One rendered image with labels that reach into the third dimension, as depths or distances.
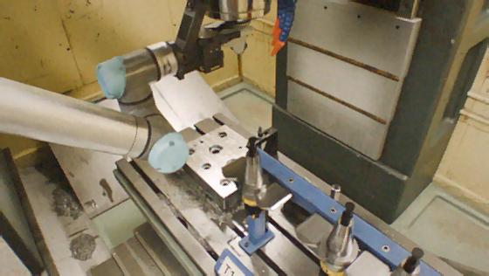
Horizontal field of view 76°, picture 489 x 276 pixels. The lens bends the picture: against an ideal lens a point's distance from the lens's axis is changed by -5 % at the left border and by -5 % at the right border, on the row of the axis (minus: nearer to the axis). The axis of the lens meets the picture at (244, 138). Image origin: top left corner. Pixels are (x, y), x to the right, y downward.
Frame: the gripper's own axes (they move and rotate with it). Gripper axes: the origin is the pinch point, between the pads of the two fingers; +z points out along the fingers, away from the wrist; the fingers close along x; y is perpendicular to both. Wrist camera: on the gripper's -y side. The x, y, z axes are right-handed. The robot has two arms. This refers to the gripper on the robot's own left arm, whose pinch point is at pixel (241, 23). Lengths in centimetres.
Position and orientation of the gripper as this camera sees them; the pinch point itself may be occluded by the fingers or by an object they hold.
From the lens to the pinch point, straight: 83.2
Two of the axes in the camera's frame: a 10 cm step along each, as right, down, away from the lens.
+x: 6.5, 4.5, -6.2
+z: 7.6, -4.3, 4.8
